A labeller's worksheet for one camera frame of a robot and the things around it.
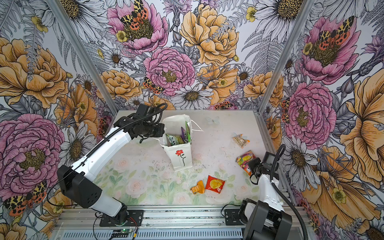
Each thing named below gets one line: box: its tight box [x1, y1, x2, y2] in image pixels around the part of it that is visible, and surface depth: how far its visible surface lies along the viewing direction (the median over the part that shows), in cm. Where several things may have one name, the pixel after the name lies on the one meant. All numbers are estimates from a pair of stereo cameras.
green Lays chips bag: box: [185, 121, 192, 143], surface depth 84 cm
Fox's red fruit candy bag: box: [235, 150, 257, 176], surface depth 92 cm
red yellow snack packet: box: [205, 175, 226, 194], surface depth 85 cm
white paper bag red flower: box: [155, 114, 203, 172], surface depth 83 cm
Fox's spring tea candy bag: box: [165, 134, 185, 146], surface depth 83 cm
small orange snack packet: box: [190, 180, 205, 194], surface depth 84 cm
